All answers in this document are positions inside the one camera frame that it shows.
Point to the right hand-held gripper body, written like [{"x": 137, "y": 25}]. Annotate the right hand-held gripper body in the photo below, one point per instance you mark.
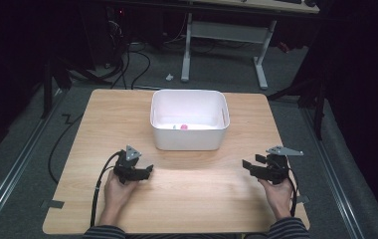
[{"x": 276, "y": 167}]

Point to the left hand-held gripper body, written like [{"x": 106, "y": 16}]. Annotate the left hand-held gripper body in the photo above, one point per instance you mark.
[{"x": 125, "y": 167}]

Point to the pink bone toy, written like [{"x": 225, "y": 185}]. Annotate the pink bone toy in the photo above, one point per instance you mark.
[{"x": 184, "y": 127}]

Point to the white plastic bin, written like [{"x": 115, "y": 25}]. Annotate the white plastic bin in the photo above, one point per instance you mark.
[{"x": 189, "y": 119}]

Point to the person's left hand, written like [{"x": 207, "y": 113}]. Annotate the person's left hand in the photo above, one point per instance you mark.
[{"x": 117, "y": 195}]

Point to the person's right hand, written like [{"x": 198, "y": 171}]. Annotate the person's right hand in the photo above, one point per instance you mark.
[{"x": 278, "y": 199}]

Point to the grey tape strip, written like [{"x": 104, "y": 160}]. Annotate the grey tape strip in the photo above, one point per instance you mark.
[
  {"x": 55, "y": 203},
  {"x": 303, "y": 199}
]

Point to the black metal stand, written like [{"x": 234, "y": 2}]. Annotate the black metal stand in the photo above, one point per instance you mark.
[
  {"x": 319, "y": 106},
  {"x": 47, "y": 89}
]

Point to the small white floor scrap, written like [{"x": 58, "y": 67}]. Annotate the small white floor scrap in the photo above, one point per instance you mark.
[{"x": 169, "y": 77}]

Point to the red object under desk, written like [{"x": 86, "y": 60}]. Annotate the red object under desk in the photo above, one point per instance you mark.
[{"x": 283, "y": 47}]

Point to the black computer tower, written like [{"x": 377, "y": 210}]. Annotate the black computer tower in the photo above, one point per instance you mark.
[{"x": 115, "y": 33}]

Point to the black keyboard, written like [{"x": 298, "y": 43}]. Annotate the black keyboard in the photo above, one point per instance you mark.
[{"x": 288, "y": 1}]

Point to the black mouse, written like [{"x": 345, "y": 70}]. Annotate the black mouse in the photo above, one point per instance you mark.
[{"x": 310, "y": 3}]

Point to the metal floor rail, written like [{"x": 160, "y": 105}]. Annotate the metal floor rail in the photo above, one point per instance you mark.
[
  {"x": 14, "y": 166},
  {"x": 333, "y": 172}
]

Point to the desk with white frame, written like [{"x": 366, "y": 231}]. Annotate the desk with white frame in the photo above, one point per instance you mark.
[{"x": 225, "y": 31}]

